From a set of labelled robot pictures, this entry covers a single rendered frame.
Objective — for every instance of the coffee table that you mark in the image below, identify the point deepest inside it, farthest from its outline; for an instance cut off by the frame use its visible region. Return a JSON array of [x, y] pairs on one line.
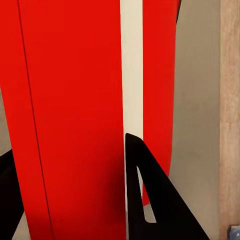
[[195, 158]]

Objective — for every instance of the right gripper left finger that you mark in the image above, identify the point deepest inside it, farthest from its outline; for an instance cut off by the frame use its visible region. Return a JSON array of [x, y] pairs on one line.
[[11, 203]]

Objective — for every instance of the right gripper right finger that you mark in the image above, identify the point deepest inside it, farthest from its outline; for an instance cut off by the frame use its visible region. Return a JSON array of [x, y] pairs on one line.
[[174, 220]]

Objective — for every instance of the radio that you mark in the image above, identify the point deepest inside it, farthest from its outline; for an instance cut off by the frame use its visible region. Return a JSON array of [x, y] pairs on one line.
[[76, 76]]

